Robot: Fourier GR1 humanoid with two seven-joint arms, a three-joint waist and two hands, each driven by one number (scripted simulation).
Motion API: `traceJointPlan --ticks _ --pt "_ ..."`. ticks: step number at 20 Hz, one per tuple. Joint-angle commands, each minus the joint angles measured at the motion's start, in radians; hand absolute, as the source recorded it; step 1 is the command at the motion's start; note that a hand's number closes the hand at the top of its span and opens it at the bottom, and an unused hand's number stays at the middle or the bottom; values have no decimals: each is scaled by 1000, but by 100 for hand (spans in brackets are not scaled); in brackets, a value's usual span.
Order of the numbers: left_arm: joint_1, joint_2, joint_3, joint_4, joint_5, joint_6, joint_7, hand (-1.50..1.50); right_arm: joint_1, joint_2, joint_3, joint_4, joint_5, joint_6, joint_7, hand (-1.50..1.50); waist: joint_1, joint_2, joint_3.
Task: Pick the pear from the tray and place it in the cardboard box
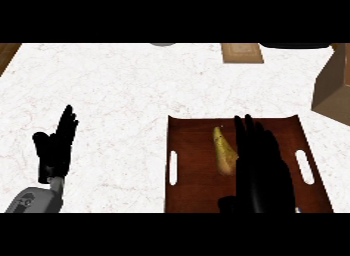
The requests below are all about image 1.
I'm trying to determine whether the brown cardboard box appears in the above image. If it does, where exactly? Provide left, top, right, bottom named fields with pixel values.
left=310, top=42, right=350, bottom=132

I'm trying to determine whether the black rounded object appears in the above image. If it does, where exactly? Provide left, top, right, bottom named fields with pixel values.
left=259, top=42, right=331, bottom=50

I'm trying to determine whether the yellow pear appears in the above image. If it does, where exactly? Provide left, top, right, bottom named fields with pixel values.
left=211, top=125, right=241, bottom=177

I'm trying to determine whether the tan wooden block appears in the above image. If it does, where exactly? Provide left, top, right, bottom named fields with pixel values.
left=220, top=42, right=266, bottom=65

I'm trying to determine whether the brown wooden tray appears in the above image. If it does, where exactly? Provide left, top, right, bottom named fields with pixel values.
left=164, top=114, right=335, bottom=214

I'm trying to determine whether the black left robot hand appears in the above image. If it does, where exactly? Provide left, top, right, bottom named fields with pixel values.
left=31, top=104, right=80, bottom=185

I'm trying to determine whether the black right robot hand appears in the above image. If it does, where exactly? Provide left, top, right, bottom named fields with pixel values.
left=217, top=113, right=299, bottom=214

